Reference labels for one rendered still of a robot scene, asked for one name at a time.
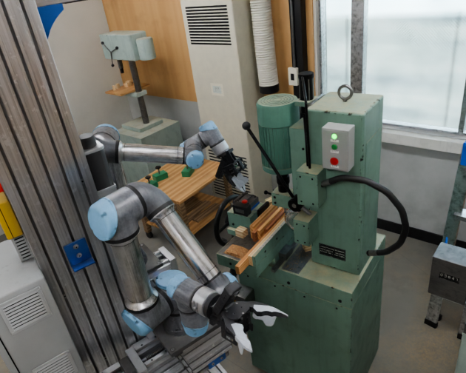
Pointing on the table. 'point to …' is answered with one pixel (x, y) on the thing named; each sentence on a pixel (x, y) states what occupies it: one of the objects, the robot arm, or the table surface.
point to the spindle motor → (277, 129)
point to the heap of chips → (237, 251)
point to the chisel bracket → (280, 198)
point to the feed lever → (277, 174)
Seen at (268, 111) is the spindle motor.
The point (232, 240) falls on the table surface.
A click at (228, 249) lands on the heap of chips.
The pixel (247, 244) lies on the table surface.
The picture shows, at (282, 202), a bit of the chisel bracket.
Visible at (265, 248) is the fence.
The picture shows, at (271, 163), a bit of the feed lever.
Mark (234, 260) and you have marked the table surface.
